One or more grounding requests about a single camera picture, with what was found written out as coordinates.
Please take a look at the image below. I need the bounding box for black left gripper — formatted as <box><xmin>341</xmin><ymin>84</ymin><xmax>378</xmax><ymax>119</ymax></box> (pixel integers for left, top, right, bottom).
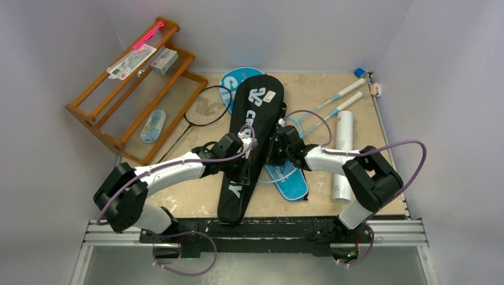
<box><xmin>221</xmin><ymin>152</ymin><xmax>250</xmax><ymax>185</ymax></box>

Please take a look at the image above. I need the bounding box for clear stationery packet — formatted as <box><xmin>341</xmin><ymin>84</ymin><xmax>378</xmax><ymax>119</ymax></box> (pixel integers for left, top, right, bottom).
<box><xmin>106</xmin><ymin>44</ymin><xmax>157</xmax><ymax>80</ymax></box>

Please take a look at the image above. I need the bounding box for black Crossway racket cover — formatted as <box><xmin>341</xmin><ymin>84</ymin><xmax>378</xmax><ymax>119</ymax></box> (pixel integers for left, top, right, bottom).
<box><xmin>217</xmin><ymin>75</ymin><xmax>286</xmax><ymax>225</ymax></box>

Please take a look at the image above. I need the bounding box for wooden shelf rack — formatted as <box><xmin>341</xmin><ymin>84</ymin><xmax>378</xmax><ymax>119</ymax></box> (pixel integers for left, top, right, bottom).
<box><xmin>65</xmin><ymin>17</ymin><xmax>208</xmax><ymax>165</ymax></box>

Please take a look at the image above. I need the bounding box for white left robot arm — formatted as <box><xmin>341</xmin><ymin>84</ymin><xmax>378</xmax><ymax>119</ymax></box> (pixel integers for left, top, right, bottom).
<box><xmin>93</xmin><ymin>132</ymin><xmax>257</xmax><ymax>243</ymax></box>

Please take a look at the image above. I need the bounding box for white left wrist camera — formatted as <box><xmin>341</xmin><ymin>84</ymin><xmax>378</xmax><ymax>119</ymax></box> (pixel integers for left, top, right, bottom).
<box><xmin>238</xmin><ymin>131</ymin><xmax>258</xmax><ymax>159</ymax></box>

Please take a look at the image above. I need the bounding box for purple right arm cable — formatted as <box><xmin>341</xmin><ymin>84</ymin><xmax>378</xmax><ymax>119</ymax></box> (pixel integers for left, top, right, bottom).
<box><xmin>283</xmin><ymin>109</ymin><xmax>427</xmax><ymax>221</ymax></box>

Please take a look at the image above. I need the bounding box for pink white clip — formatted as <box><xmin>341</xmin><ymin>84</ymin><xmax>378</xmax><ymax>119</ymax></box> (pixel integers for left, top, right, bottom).
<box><xmin>370</xmin><ymin>83</ymin><xmax>381</xmax><ymax>97</ymax></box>

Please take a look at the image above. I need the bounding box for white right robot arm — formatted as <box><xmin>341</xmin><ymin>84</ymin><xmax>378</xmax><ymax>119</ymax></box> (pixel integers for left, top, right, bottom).
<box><xmin>273</xmin><ymin>125</ymin><xmax>404</xmax><ymax>242</ymax></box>

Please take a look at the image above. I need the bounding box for light blue badminton racket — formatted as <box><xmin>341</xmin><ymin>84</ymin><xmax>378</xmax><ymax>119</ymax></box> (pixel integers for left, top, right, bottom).
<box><xmin>284</xmin><ymin>78</ymin><xmax>366</xmax><ymax>137</ymax></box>
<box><xmin>257</xmin><ymin>91</ymin><xmax>364</xmax><ymax>185</ymax></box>

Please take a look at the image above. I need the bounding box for white shuttlecock tube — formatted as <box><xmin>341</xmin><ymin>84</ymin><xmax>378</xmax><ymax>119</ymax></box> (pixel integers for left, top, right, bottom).
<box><xmin>332</xmin><ymin>110</ymin><xmax>355</xmax><ymax>204</ymax></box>

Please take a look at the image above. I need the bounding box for small blue block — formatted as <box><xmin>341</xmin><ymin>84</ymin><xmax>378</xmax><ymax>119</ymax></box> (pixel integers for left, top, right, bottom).
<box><xmin>354</xmin><ymin>68</ymin><xmax>367</xmax><ymax>78</ymax></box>

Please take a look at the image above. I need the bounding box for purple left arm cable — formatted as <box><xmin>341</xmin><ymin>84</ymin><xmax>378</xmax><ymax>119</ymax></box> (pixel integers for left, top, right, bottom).
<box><xmin>96</xmin><ymin>123</ymin><xmax>257</xmax><ymax>226</ymax></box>

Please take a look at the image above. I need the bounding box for black badminton racket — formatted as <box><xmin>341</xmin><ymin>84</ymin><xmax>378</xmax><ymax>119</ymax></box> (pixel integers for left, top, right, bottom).
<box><xmin>158</xmin><ymin>85</ymin><xmax>232</xmax><ymax>163</ymax></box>

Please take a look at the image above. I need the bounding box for small white box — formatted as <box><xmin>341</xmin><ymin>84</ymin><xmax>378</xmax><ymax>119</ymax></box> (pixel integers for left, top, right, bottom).
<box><xmin>150</xmin><ymin>48</ymin><xmax>178</xmax><ymax>75</ymax></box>

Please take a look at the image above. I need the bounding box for blue white plastic packet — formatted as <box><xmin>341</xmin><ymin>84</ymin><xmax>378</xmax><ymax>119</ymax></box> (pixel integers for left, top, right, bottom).
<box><xmin>140</xmin><ymin>110</ymin><xmax>166</xmax><ymax>143</ymax></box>

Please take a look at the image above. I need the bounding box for blue racket cover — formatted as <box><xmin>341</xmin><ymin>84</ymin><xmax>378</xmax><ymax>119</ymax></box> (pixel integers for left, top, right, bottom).
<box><xmin>219</xmin><ymin>67</ymin><xmax>308</xmax><ymax>202</ymax></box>

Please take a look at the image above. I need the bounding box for black metal base frame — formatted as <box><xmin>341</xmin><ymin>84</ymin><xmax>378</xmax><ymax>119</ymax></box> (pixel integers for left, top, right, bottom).
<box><xmin>80</xmin><ymin>210</ymin><xmax>428</xmax><ymax>261</ymax></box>

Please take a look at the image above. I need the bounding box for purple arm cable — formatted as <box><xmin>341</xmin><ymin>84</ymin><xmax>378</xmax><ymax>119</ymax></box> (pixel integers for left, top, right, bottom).
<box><xmin>96</xmin><ymin>123</ymin><xmax>257</xmax><ymax>226</ymax></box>
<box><xmin>283</xmin><ymin>109</ymin><xmax>427</xmax><ymax>221</ymax></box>

